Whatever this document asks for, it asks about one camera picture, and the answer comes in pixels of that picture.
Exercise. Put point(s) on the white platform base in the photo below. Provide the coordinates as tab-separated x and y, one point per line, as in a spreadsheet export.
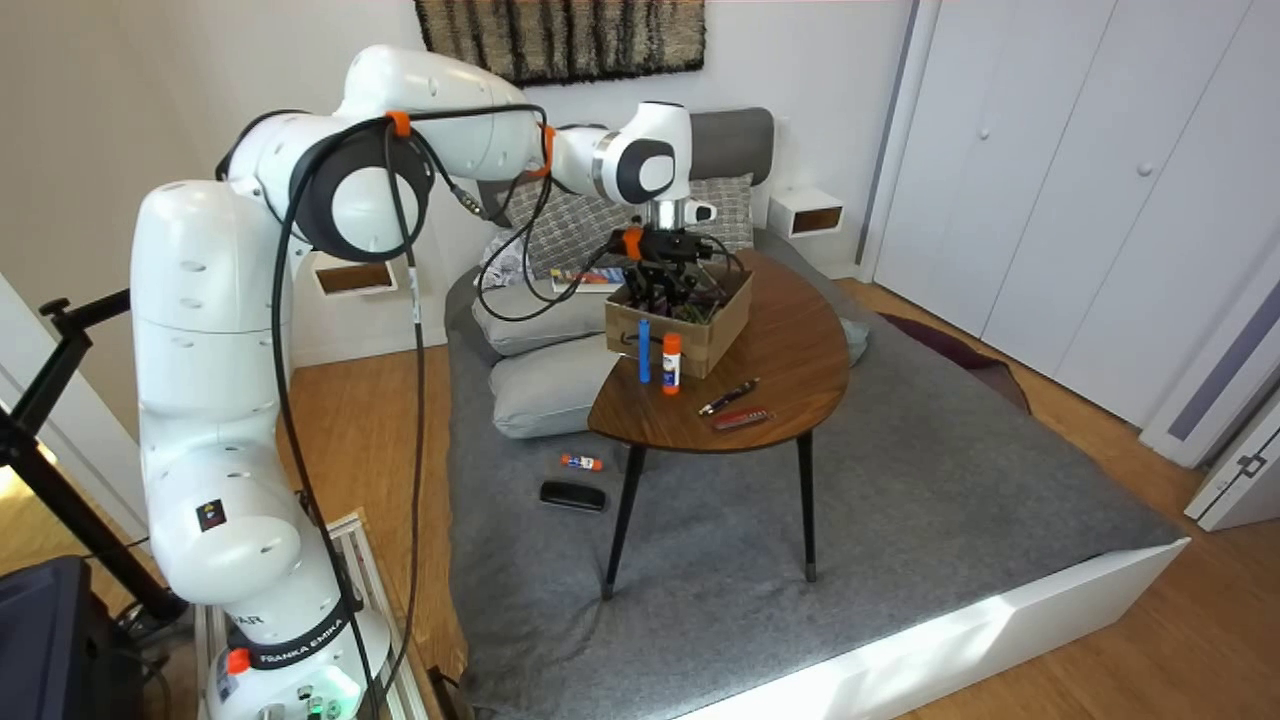
959	651

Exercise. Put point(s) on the cardboard box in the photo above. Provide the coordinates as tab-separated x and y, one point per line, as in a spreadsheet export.
707	307

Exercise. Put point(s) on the patterned cushion right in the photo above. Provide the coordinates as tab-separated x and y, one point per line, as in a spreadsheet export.
732	211

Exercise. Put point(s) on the patterned cushion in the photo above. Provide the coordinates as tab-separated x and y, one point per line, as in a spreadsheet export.
732	211
565	231

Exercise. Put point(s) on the grey fabric mattress cover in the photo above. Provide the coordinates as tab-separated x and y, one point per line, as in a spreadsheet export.
930	492

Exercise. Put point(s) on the grey headrest right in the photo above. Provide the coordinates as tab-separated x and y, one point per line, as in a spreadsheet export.
732	143

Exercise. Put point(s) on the wooden teardrop side table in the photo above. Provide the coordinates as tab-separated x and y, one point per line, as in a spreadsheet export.
796	353

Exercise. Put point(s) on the white wall cube right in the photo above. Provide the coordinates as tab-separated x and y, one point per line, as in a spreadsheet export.
807	215

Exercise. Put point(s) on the light grey pillow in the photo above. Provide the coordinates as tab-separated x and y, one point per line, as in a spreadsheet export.
549	391

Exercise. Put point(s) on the orange capped glue stick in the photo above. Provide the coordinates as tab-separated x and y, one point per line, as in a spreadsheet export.
581	461

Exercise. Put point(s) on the white wall cube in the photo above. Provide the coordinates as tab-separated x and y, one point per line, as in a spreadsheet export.
353	279
807	215

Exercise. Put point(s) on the black marker on table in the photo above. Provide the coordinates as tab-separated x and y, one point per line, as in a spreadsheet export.
730	396

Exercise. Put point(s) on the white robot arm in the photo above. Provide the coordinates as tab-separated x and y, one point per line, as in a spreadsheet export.
224	311

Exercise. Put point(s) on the patterned cushion left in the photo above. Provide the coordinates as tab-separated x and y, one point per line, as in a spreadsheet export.
565	231

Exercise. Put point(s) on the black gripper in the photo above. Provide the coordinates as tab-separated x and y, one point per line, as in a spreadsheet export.
663	262

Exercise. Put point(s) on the white orange glue stick standing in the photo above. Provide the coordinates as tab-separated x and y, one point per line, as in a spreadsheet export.
668	362

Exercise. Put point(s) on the red marker on table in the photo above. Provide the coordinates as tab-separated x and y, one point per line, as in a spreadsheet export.
737	423

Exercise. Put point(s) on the white wall cube left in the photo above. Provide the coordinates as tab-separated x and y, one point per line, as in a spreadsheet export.
353	279

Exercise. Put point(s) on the white wardrobe doors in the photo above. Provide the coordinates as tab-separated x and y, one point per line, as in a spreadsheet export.
1084	187

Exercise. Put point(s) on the blue marker standing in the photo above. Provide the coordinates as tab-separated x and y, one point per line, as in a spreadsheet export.
642	351

